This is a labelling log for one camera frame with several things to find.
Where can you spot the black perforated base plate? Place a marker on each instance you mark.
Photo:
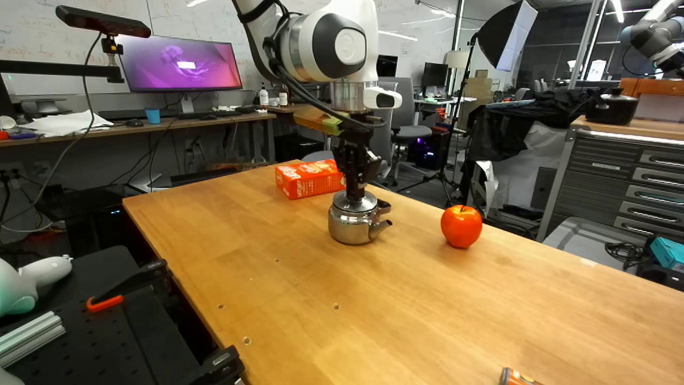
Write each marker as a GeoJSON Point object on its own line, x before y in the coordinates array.
{"type": "Point", "coordinates": [107, 349]}

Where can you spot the black camera bar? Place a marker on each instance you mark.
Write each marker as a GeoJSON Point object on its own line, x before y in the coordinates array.
{"type": "Point", "coordinates": [100, 22]}

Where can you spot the white paper pile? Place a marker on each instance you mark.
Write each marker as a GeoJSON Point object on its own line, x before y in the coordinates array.
{"type": "Point", "coordinates": [64, 123]}

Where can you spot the yellow green wrist attachment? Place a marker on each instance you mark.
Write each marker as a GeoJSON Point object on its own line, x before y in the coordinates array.
{"type": "Point", "coordinates": [316, 121]}

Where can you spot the black pot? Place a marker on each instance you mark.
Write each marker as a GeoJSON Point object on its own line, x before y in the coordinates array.
{"type": "Point", "coordinates": [611, 109]}

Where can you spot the steel tea pot lid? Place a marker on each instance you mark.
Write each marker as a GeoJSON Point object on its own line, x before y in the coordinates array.
{"type": "Point", "coordinates": [354, 209]}

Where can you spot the orange wooden bar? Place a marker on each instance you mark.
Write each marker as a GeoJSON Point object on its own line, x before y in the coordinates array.
{"type": "Point", "coordinates": [653, 87]}

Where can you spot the grey office chair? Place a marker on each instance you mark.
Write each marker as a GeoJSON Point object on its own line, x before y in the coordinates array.
{"type": "Point", "coordinates": [408, 119]}
{"type": "Point", "coordinates": [316, 155]}

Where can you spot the monitor with purple screen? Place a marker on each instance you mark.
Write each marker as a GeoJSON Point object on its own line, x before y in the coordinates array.
{"type": "Point", "coordinates": [182, 66]}

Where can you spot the white bottle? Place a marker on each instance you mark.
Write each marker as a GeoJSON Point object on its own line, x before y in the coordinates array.
{"type": "Point", "coordinates": [263, 98]}

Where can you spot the red orange apple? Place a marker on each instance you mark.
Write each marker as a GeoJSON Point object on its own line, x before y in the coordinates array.
{"type": "Point", "coordinates": [463, 227]}

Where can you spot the teal case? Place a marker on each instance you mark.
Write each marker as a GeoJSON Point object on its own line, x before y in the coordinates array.
{"type": "Point", "coordinates": [667, 252]}

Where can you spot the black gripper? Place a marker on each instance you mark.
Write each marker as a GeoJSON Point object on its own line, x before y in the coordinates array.
{"type": "Point", "coordinates": [356, 147]}

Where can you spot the small orange metal item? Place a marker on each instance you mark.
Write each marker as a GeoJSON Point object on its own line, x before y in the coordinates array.
{"type": "Point", "coordinates": [516, 377]}

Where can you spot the orange cracker box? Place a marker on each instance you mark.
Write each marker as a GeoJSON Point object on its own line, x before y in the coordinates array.
{"type": "Point", "coordinates": [311, 179]}

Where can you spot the grey plastic bin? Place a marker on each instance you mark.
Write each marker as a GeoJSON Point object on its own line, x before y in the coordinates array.
{"type": "Point", "coordinates": [589, 240]}

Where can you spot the blue cup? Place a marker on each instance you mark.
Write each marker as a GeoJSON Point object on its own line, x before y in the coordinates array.
{"type": "Point", "coordinates": [152, 117]}

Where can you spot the black cloth heap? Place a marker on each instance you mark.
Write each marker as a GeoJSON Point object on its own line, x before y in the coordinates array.
{"type": "Point", "coordinates": [521, 119]}

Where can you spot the grey drawer cabinet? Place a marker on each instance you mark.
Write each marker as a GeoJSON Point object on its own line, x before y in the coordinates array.
{"type": "Point", "coordinates": [627, 183]}

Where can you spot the black computer monitor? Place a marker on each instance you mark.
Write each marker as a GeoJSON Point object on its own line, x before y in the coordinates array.
{"type": "Point", "coordinates": [385, 66]}
{"type": "Point", "coordinates": [434, 76]}

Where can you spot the aluminium rail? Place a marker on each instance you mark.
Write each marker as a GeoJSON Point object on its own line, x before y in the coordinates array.
{"type": "Point", "coordinates": [29, 338]}

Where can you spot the long wooden desk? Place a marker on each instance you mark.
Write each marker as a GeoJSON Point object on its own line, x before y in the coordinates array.
{"type": "Point", "coordinates": [142, 127]}

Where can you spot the black photo softbox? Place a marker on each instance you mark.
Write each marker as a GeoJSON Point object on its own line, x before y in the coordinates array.
{"type": "Point", "coordinates": [506, 33]}

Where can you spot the steel tea pot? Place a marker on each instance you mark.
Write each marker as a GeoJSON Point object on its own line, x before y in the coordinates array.
{"type": "Point", "coordinates": [356, 227]}

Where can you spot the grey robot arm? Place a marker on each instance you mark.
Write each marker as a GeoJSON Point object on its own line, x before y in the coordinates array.
{"type": "Point", "coordinates": [658, 39]}

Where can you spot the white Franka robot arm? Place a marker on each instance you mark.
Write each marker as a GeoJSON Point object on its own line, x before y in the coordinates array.
{"type": "Point", "coordinates": [335, 44]}

